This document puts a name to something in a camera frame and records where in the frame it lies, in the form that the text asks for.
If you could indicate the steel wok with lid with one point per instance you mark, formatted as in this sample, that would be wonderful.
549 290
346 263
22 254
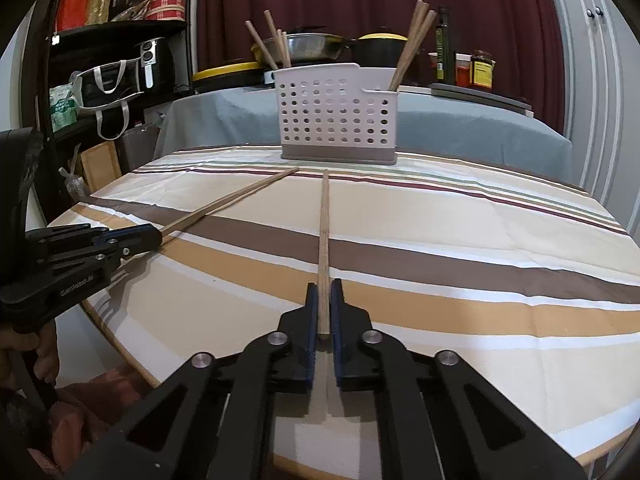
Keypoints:
304 48

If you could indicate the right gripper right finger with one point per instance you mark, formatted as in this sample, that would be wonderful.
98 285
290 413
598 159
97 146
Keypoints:
353 369

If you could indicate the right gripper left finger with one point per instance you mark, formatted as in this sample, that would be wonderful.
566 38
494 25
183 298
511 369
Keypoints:
295 366

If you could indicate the grey tray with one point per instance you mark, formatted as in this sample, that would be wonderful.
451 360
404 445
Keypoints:
448 91

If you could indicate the wooden board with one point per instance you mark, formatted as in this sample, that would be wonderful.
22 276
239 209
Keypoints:
100 165

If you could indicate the white perforated utensil caddy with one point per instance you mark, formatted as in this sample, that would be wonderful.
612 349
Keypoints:
338 112

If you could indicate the black pot yellow lid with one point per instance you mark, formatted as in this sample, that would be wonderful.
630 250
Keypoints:
378 49

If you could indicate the wooden chopstick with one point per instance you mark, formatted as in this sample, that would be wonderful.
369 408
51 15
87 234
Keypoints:
417 17
271 25
281 47
192 217
285 51
323 263
262 47
426 24
417 31

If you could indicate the grey-blue table cover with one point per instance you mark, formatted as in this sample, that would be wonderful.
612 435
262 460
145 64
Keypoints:
426 124

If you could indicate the white handheld device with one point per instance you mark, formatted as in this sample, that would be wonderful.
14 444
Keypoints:
149 55

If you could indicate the sauce jar yellow label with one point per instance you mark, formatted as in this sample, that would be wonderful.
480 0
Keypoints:
482 70

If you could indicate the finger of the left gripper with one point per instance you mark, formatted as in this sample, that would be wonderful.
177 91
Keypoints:
128 242
59 234

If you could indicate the black shelf unit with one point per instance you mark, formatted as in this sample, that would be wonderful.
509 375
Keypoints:
51 55

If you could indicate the dark red curtain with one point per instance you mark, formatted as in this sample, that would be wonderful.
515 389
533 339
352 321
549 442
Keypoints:
523 36

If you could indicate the striped tablecloth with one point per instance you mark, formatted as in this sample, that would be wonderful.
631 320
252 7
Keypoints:
532 282

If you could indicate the white cabinet doors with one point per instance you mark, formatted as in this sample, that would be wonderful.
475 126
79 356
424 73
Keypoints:
601 74

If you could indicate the red white striped tin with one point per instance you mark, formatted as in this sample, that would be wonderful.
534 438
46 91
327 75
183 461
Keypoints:
166 10

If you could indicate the yellow flat pan lid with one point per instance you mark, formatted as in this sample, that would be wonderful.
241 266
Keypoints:
235 68

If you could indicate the dark olive oil bottle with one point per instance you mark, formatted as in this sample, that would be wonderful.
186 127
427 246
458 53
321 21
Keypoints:
445 55

